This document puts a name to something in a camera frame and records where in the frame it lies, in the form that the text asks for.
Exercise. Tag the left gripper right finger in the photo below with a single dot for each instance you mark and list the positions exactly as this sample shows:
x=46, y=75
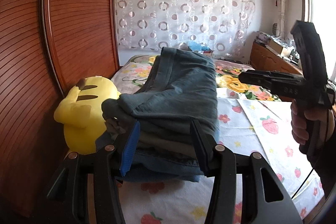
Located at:
x=204, y=146

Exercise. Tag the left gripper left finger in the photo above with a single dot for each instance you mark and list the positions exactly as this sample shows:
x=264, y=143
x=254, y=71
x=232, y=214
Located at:
x=126, y=145

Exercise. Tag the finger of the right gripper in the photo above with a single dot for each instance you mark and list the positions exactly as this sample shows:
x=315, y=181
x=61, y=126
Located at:
x=258, y=75

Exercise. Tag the dark teal pants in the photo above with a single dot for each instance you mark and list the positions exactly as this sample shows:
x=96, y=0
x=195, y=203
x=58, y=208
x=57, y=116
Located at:
x=181, y=86

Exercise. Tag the right hand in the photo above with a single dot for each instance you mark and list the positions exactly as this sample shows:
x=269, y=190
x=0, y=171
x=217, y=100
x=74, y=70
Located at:
x=299, y=120

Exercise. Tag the folded blue jeans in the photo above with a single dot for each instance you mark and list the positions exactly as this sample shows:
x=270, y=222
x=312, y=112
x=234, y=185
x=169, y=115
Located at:
x=150, y=166

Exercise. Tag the folded grey-beige garment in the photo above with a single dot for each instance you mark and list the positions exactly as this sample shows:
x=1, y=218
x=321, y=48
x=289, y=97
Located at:
x=152, y=142

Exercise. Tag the wooden side cabinet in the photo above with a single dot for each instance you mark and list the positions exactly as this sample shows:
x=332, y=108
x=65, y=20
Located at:
x=265, y=59

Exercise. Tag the cardboard box on cabinet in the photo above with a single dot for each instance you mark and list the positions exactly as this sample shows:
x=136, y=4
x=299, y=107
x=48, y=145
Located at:
x=280, y=47

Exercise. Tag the yellow plush toy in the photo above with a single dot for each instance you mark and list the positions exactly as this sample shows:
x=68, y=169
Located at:
x=81, y=114

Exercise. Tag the cardboard box with blue bag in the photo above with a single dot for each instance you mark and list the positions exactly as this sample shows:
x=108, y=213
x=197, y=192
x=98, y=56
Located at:
x=193, y=46

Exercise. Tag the sheer circle-pattern curtain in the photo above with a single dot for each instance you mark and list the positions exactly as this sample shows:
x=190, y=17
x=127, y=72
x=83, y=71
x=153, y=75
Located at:
x=150, y=25

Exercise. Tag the wooden slatted headboard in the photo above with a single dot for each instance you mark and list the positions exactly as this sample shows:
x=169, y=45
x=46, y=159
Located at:
x=46, y=47

